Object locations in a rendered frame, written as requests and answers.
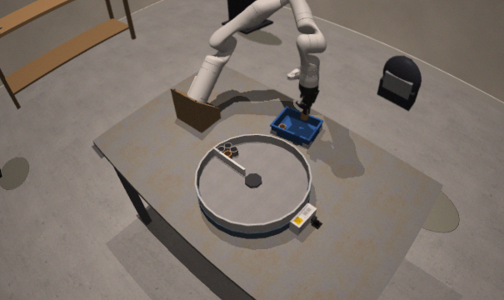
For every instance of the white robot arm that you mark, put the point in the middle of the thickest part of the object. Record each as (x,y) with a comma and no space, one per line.
(222,40)

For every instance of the blue crate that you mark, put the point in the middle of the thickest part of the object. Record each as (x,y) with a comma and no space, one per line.
(296,127)

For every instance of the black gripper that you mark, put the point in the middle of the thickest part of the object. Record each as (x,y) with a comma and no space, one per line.
(306,94)

